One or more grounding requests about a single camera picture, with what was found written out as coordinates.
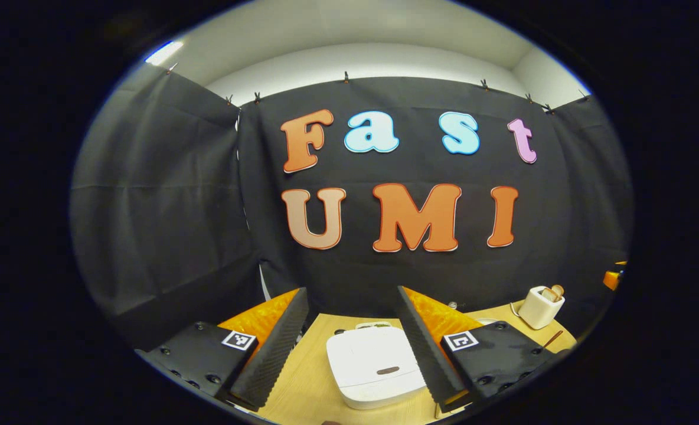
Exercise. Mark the white rice cooker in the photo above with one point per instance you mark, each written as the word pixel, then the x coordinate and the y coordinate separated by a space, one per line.
pixel 373 354

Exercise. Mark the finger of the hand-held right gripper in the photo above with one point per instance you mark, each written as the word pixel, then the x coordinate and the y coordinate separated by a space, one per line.
pixel 610 278

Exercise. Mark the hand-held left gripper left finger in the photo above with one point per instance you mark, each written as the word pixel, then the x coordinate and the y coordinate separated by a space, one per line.
pixel 278 354

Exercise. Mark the white round plate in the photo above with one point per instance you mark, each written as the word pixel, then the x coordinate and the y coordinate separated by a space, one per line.
pixel 486 321

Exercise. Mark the toast bread slice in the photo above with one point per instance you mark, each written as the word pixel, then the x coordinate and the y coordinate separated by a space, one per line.
pixel 557 290
pixel 548 294

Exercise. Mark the black backdrop cloth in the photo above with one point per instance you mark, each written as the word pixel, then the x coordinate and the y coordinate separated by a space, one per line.
pixel 149 206

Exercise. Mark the white toaster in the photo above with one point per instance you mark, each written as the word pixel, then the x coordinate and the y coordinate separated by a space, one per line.
pixel 538 313

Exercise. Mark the white divided dish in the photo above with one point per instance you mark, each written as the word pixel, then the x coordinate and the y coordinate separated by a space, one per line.
pixel 373 324

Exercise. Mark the brown wooden spoon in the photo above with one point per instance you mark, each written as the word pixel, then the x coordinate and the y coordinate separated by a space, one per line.
pixel 553 338

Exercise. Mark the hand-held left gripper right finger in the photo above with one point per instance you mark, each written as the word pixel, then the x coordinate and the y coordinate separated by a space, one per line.
pixel 423 354

